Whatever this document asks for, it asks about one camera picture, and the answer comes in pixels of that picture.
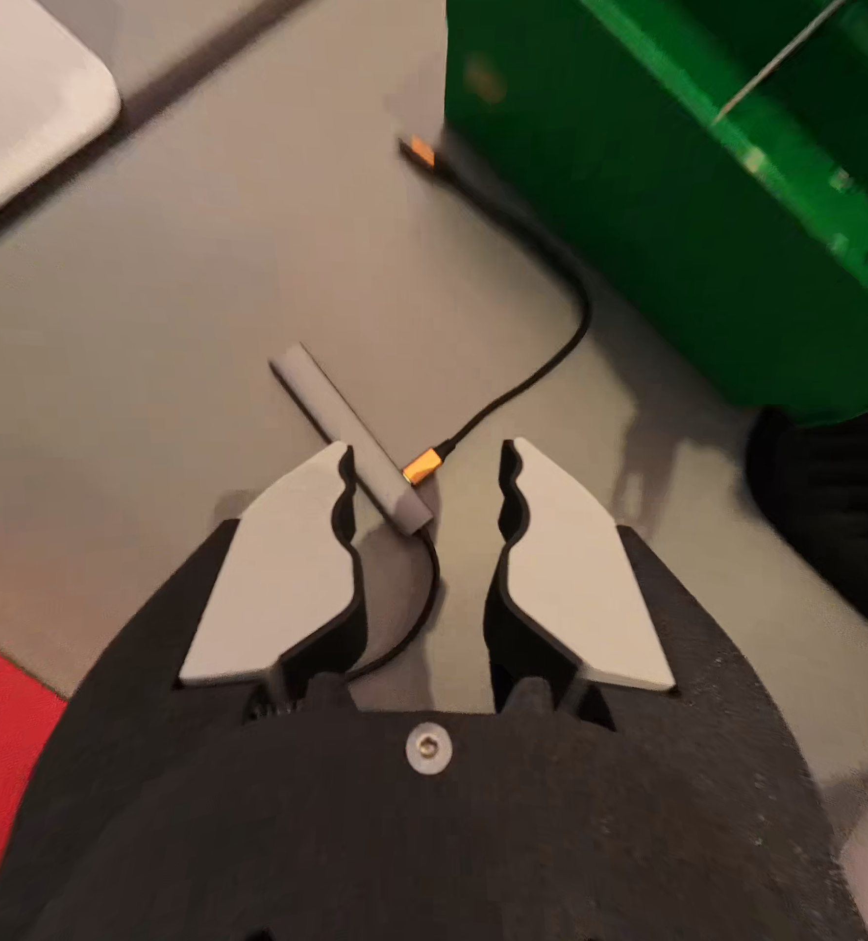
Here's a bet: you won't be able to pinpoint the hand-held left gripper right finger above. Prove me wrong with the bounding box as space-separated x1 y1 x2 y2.
481 437 677 695

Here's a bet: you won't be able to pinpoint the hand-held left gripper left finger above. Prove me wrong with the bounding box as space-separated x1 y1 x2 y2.
176 440 370 707

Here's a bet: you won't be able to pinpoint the black hub cable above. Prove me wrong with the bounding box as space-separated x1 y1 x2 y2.
344 525 442 681

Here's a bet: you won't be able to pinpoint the grey usb hub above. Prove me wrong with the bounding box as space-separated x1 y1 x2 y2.
268 341 435 535

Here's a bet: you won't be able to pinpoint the black usb-c cable orange plugs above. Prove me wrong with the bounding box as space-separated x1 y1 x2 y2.
398 134 593 488

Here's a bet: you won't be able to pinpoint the red flat object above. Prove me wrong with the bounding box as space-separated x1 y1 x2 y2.
0 628 69 872

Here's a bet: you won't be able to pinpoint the large green plastic bin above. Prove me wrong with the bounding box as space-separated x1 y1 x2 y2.
445 0 868 429

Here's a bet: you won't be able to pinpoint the white flat board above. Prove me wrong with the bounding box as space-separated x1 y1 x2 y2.
0 0 123 236

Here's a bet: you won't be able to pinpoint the thin grey metal rod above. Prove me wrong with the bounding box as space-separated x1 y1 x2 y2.
712 0 850 127

